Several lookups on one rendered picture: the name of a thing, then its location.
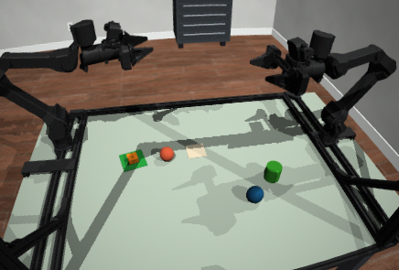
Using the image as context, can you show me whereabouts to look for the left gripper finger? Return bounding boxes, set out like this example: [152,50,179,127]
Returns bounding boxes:
[124,31,148,48]
[129,45,154,66]

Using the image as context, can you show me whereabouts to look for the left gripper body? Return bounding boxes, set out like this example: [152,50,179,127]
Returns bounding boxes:
[98,29,132,70]

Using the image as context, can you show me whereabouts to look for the orange block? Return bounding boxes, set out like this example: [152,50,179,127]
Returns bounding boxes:
[127,152,139,165]

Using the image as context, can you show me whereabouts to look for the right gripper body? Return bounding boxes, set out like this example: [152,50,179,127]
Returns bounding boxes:
[267,45,312,96]

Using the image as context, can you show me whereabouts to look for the dark green rectangle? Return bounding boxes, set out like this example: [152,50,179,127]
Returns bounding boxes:
[119,150,148,172]

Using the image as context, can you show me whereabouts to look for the green cylinder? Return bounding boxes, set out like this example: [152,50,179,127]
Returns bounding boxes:
[264,160,283,183]

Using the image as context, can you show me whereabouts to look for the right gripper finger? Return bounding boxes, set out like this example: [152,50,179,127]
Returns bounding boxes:
[265,68,298,93]
[250,48,273,70]

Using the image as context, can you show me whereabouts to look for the dark blue ball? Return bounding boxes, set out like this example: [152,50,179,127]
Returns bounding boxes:
[246,186,264,203]

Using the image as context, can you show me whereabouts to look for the reddish-brown ball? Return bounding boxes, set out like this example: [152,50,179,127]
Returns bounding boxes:
[159,146,174,161]

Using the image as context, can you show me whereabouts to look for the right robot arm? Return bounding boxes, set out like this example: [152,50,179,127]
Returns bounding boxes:
[286,30,396,146]

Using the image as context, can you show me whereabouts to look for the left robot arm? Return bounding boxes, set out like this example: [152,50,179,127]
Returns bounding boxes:
[0,19,121,152]

